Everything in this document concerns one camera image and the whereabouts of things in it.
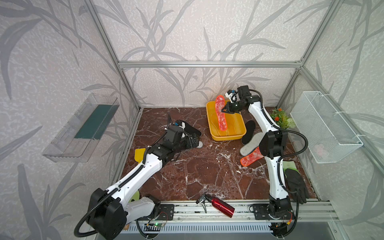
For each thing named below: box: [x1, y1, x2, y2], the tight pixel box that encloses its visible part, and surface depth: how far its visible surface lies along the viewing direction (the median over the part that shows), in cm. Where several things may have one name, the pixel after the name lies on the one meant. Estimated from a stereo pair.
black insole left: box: [181, 120, 202, 136], surface depth 110 cm
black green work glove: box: [283, 160, 310, 205], surface depth 84 cm
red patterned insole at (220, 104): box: [215, 95, 227, 132], surface depth 98 cm
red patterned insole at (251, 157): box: [240, 146, 264, 167], surface depth 93 cm
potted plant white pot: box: [269, 108, 296, 130], surface depth 96 cm
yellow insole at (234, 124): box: [225, 112, 244, 136], surface depth 110 cm
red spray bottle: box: [196, 194, 235, 218], surface depth 75 cm
